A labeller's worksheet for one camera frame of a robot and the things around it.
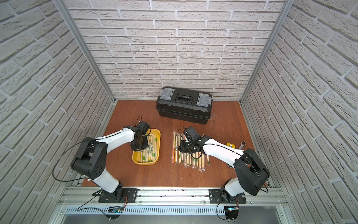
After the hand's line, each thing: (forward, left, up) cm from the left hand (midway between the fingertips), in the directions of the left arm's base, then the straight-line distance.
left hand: (145, 145), depth 91 cm
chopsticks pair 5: (-10, -29, 0) cm, 31 cm away
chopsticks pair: (-10, -19, -2) cm, 21 cm away
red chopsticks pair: (-13, -37, -1) cm, 39 cm away
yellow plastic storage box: (-7, -4, -1) cm, 8 cm away
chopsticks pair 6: (-9, -32, -1) cm, 34 cm away
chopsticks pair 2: (-5, -22, -1) cm, 22 cm away
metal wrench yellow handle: (0, -66, +1) cm, 66 cm away
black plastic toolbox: (+23, -26, +16) cm, 38 cm away
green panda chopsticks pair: (-12, -41, -1) cm, 43 cm away
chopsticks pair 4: (-9, -27, -1) cm, 28 cm away
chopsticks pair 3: (-8, -25, -1) cm, 26 cm away
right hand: (-5, -24, +5) cm, 25 cm away
